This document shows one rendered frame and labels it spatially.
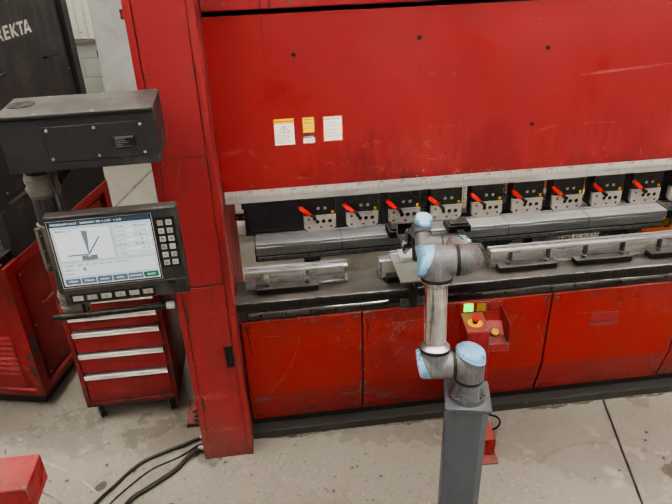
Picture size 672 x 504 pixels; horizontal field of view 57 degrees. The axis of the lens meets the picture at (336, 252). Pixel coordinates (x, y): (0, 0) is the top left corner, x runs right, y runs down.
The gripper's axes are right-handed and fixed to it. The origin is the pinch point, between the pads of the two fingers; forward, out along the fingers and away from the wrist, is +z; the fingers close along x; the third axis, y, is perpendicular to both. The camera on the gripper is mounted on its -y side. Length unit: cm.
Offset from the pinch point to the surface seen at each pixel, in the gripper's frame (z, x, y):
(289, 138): -41, 54, 43
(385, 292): 11.2, 13.1, -14.7
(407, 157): -30.8, 1.3, 34.5
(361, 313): 21.2, 24.7, -21.2
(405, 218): -7.9, 1.7, 14.8
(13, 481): -39, 160, -85
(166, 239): -64, 102, -11
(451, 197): -14.4, -20.2, 20.7
